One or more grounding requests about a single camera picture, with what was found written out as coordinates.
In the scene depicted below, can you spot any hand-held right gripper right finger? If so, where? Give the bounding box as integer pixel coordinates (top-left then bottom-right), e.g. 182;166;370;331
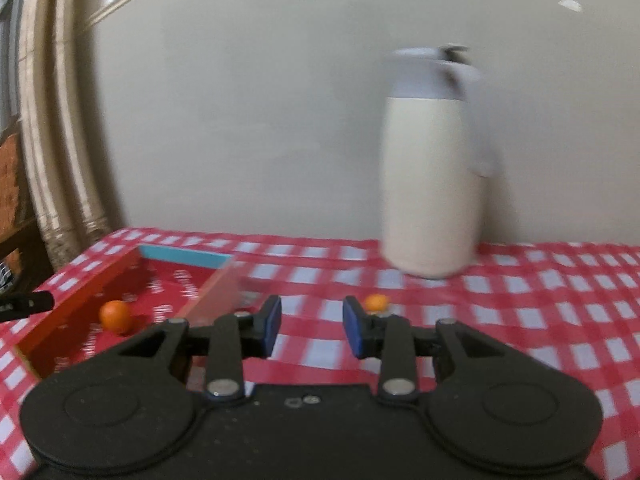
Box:
343;296;506;405

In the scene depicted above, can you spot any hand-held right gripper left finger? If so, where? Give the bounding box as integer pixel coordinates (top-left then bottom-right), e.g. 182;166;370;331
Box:
117;296;282;405

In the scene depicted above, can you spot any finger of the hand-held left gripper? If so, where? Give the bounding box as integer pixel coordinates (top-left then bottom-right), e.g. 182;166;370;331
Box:
0;290;55;322

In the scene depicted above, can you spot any orange tangerine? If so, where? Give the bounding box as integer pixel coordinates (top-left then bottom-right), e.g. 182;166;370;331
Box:
98;300;133;335

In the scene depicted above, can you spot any red cardboard box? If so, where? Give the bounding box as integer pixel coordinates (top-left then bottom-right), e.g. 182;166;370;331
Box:
17;245;241;381

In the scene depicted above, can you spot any wooden cabinet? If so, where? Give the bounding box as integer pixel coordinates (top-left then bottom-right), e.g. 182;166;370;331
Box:
0;132;26;261

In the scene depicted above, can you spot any white thermos jug grey lid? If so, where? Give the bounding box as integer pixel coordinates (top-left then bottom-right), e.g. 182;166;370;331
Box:
380;45;498;279

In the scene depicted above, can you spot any red checkered tablecloth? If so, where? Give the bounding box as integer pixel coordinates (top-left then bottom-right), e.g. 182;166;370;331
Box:
0;227;640;480

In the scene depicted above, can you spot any golden wall moulding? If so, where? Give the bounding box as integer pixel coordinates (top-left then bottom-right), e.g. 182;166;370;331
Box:
20;0;201;261

